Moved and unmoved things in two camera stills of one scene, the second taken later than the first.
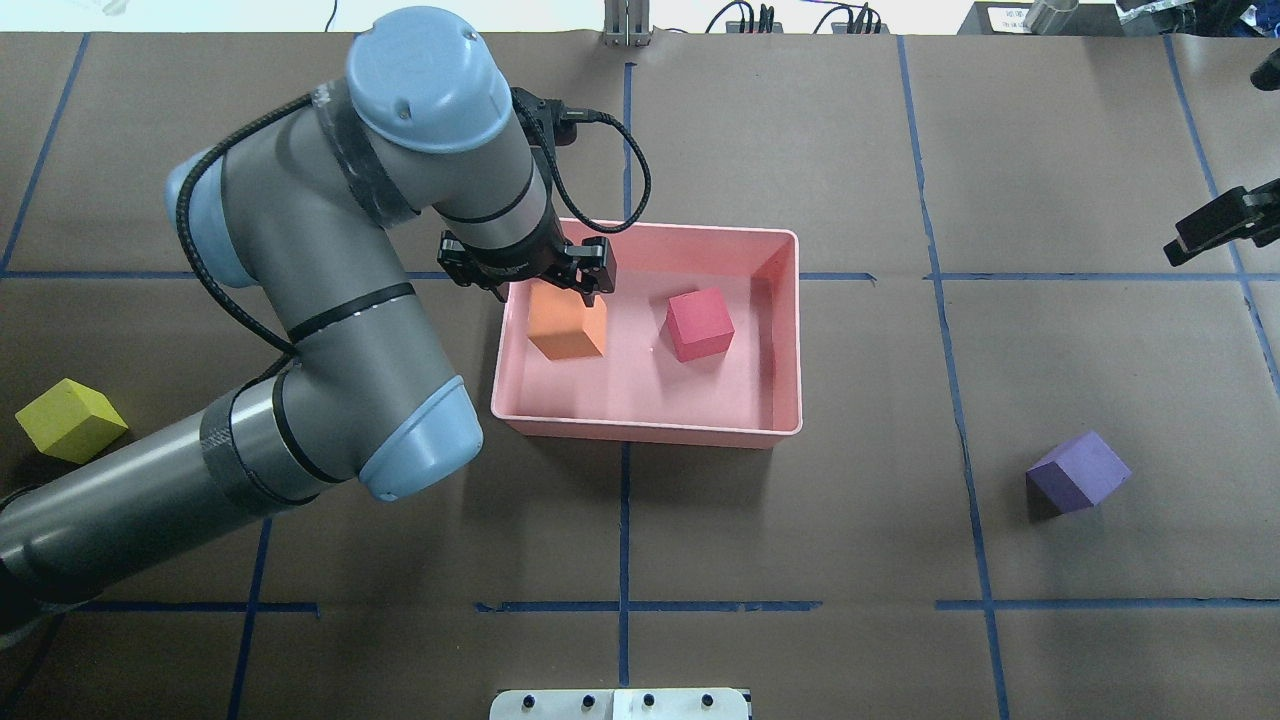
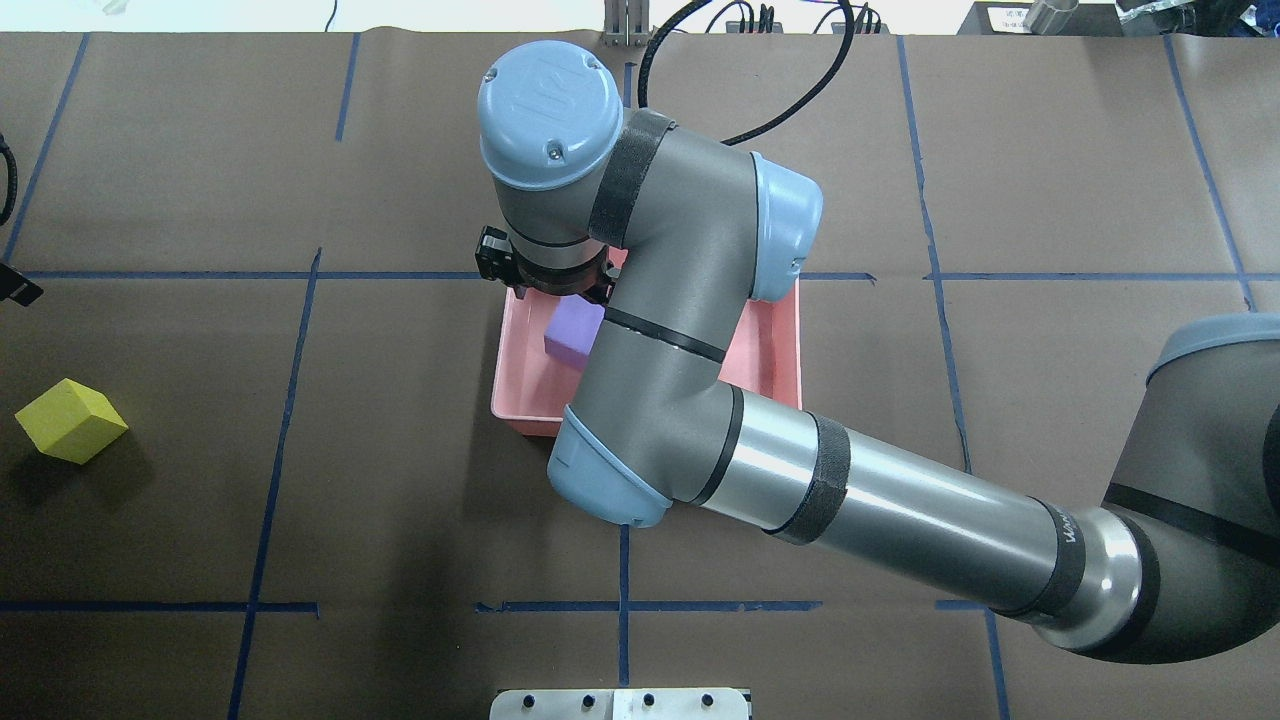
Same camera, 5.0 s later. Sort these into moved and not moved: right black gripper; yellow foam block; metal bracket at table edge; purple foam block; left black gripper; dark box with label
Moved: left black gripper; right black gripper; purple foam block
Not moved: dark box with label; yellow foam block; metal bracket at table edge
